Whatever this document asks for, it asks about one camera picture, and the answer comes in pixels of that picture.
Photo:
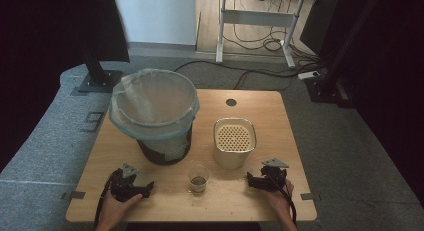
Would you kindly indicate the cream perforated strainer insert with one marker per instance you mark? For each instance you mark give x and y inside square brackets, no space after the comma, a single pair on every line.
[233,137]

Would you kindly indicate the black round table grommet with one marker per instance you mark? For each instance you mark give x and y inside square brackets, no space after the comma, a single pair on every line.
[231,102]

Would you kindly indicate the black stand with base plate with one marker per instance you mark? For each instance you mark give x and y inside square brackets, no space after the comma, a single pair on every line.
[328,87]
[100,79]

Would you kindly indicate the clear glass cup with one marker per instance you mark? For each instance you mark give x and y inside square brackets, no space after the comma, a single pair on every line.
[198,181]

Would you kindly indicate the person's right hand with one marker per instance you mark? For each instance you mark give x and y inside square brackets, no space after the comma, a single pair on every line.
[278,199]

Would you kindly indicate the person's left hand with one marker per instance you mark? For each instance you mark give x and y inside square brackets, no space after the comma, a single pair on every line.
[115,209]

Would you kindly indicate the grey tape strip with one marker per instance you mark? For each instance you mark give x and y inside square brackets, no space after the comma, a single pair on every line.
[75,194]
[308,196]

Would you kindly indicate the white power strip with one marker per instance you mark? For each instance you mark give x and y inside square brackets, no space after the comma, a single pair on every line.
[308,75]

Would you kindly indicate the white desk frame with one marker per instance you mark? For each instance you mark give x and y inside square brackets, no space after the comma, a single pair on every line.
[256,18]

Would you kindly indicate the brown tea residue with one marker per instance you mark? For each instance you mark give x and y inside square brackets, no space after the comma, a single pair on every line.
[198,181]

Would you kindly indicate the black mesh trash bin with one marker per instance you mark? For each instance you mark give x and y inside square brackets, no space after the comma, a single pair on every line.
[163,151]

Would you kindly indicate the black curtain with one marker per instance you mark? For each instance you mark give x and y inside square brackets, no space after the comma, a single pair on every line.
[393,74]
[50,41]

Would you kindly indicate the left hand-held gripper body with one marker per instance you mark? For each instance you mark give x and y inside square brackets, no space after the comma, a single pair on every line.
[122,188]

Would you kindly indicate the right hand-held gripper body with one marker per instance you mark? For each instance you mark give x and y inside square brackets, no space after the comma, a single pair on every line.
[275,177]

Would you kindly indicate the cream plastic strainer bucket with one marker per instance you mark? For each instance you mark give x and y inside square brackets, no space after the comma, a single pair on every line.
[233,159]

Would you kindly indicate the bin with clear bag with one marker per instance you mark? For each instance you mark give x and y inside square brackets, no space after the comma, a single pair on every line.
[153,97]

